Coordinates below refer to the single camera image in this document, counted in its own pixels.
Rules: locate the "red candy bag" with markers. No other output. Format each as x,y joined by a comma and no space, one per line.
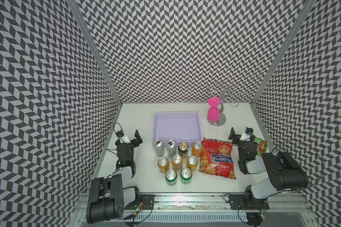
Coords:
216,159

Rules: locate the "green snack packet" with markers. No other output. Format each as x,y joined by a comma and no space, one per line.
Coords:
262,146

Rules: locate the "silver can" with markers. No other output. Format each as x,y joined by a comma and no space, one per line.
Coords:
171,148
158,147

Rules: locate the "chrome glass holder stand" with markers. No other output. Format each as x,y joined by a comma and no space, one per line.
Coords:
227,93

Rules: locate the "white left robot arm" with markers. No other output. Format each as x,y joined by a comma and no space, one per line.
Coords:
108,196

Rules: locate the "orange can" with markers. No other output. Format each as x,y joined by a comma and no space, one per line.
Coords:
197,149
177,162
163,165
192,163

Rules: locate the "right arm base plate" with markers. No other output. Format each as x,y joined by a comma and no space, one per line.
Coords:
240,202

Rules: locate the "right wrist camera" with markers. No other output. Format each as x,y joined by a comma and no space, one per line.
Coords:
247,134

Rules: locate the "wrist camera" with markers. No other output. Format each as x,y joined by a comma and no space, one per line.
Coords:
247,134
122,137

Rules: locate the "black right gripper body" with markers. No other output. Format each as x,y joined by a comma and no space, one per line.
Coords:
242,143

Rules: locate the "lavender plastic basket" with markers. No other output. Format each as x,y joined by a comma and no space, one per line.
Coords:
177,126

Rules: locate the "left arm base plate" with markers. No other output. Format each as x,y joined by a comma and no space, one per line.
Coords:
139,202

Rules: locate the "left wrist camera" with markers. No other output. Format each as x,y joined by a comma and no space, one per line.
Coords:
122,137

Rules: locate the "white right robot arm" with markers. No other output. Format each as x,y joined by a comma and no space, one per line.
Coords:
284,173

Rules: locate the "dark green gold-top can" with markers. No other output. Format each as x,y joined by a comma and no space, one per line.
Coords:
183,150

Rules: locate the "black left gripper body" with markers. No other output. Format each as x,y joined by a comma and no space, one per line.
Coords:
131,146

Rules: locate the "pink plastic wine glass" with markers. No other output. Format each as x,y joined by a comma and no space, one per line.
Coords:
213,112

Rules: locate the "aluminium front rail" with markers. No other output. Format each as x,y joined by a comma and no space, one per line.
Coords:
204,209

